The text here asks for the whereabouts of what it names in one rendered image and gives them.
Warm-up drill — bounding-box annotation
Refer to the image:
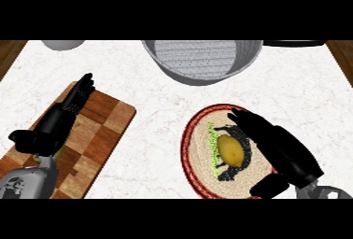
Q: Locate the grey woven basket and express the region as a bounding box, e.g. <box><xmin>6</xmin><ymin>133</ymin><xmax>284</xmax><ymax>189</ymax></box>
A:
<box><xmin>141</xmin><ymin>39</ymin><xmax>265</xmax><ymax>87</ymax></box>

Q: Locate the yellow lemon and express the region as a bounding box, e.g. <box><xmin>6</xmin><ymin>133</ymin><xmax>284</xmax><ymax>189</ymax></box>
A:
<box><xmin>218</xmin><ymin>134</ymin><xmax>246</xmax><ymax>168</ymax></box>

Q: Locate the grey round bowl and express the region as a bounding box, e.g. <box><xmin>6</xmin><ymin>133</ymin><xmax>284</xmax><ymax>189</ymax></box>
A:
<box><xmin>40</xmin><ymin>39</ymin><xmax>86</xmax><ymax>51</ymax></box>

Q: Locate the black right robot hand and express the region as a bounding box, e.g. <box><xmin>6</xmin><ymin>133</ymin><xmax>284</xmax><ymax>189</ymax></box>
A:
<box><xmin>226</xmin><ymin>107</ymin><xmax>325</xmax><ymax>200</ymax></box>

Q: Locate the round red-rimmed woven placemat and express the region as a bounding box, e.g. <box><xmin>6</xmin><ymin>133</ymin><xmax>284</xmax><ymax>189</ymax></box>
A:
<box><xmin>181</xmin><ymin>103</ymin><xmax>281</xmax><ymax>200</ymax></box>

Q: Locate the black flat object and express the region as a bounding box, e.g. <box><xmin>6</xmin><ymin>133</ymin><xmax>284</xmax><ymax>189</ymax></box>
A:
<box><xmin>262</xmin><ymin>39</ymin><xmax>327</xmax><ymax>49</ymax></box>

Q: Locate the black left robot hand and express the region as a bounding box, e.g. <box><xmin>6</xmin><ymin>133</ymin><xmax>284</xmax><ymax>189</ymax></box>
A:
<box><xmin>8</xmin><ymin>73</ymin><xmax>96</xmax><ymax>158</ymax></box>

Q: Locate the brown checkered wooden cutting board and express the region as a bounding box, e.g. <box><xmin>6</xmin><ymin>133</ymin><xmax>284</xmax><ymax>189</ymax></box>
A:
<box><xmin>0</xmin><ymin>80</ymin><xmax>138</xmax><ymax>200</ymax></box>

